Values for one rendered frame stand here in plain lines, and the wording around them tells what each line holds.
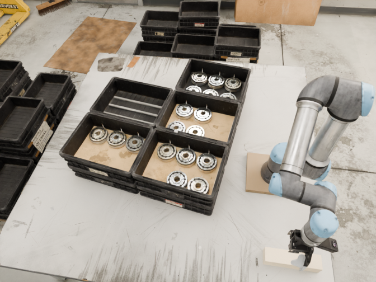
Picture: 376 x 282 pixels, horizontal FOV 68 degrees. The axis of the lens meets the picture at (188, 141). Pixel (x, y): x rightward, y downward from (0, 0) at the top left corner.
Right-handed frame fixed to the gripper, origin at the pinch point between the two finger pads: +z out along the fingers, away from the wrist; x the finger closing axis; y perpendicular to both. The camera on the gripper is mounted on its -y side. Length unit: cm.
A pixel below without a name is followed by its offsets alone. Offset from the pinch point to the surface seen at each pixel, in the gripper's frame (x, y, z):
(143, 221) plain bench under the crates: -8, 71, 16
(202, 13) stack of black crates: -239, 70, 37
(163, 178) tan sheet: -27, 63, 3
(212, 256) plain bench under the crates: 3.2, 34.8, 16.1
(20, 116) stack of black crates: -82, 191, 37
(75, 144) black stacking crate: -39, 113, -1
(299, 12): -315, -43, 72
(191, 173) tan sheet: -31, 50, 3
